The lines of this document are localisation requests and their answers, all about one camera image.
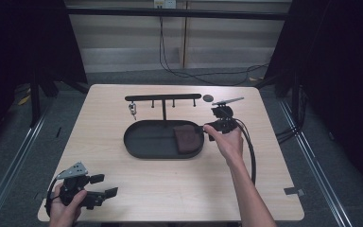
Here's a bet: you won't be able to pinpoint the white wall outlet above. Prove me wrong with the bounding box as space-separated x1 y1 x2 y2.
153 0 178 9

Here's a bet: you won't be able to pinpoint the black cable bundle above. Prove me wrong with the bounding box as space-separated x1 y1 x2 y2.
275 88 308 145

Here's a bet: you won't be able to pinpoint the metal floor rail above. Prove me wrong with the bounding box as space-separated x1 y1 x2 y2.
278 100 355 227
0 103 51 227

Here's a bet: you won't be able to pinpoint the person's left hand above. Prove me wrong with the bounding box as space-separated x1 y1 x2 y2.
48 183 88 227

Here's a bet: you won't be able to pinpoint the black metal stand leg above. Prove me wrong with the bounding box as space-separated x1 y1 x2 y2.
29 74 43 128

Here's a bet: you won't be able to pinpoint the yellow tape piece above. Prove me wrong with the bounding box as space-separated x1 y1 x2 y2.
17 94 32 107

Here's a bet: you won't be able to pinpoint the black horizontal bar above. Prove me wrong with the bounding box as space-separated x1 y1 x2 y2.
65 8 292 22

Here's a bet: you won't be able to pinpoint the person's right hand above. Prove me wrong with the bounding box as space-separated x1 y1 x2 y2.
202 123 245 166

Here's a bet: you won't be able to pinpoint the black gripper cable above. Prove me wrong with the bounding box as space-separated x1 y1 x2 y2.
44 175 64 218
233 117 257 186

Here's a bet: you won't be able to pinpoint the silver keys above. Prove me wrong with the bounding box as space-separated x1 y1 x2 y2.
128 101 138 122

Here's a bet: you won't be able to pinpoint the black floor cable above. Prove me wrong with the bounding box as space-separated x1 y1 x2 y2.
158 16 269 87

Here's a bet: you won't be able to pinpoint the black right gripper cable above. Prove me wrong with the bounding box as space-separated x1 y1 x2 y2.
233 117 257 186

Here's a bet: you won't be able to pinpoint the grey tape piece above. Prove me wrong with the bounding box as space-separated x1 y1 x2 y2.
283 186 306 197

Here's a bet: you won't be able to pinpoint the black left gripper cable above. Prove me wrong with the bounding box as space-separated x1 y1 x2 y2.
44 175 64 218

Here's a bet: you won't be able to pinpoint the black curtain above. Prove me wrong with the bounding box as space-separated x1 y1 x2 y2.
0 0 88 155
258 0 363 200

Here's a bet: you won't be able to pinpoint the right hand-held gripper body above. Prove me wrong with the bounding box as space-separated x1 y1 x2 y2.
211 96 245 133

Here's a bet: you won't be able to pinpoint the black hook rack with tray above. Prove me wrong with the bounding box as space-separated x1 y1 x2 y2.
123 93 205 160

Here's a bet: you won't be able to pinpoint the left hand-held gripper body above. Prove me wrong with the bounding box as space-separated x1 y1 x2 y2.
56 161 105 210

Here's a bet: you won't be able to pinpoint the brown leather pouch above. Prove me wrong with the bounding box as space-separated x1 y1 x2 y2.
173 124 204 156

